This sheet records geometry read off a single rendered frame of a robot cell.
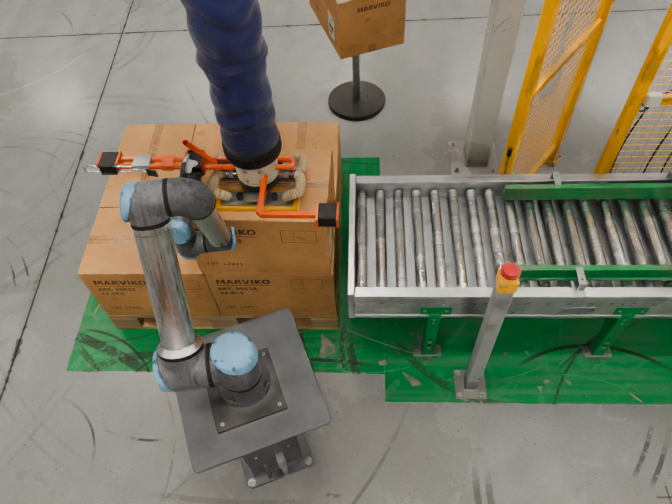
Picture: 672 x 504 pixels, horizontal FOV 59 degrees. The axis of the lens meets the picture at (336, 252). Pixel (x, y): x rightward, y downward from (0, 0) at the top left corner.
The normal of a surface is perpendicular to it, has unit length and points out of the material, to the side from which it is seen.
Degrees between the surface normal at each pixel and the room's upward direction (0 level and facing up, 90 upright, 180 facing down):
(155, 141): 0
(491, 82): 88
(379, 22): 90
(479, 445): 0
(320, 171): 0
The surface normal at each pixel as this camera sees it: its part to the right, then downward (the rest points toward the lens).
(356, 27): 0.33, 0.77
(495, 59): -0.03, 0.82
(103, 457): -0.04, -0.57
